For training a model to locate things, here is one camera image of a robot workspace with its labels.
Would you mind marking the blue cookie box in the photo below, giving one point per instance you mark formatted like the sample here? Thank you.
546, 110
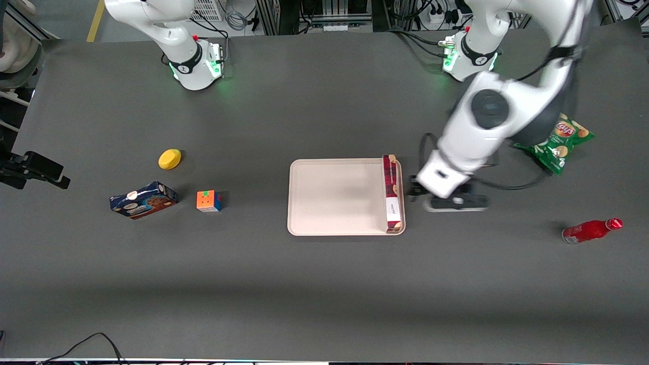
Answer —
144, 201

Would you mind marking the yellow lemon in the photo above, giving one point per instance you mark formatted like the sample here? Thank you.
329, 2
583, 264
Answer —
170, 159

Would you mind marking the red soda bottle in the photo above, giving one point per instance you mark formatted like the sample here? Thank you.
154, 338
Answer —
588, 230

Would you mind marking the white plastic crate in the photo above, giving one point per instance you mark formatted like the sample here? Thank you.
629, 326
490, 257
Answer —
207, 9

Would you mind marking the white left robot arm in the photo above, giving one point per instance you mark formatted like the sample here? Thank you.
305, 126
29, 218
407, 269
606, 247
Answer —
481, 132

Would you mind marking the long red cookie box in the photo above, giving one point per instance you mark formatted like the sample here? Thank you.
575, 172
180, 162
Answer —
392, 192

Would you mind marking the beige plastic tray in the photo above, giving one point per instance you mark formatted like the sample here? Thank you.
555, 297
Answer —
339, 197

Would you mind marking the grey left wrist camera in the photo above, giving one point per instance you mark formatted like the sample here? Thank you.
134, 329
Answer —
456, 204

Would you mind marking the green chips bag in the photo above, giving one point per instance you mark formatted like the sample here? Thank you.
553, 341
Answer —
557, 149

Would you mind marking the white power strip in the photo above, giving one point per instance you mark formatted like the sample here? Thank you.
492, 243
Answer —
335, 27

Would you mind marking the colourful puzzle cube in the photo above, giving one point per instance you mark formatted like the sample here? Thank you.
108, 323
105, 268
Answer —
208, 201

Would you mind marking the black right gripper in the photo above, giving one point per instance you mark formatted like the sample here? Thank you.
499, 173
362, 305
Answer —
5, 166

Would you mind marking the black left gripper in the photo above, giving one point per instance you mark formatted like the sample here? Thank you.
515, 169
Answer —
415, 189

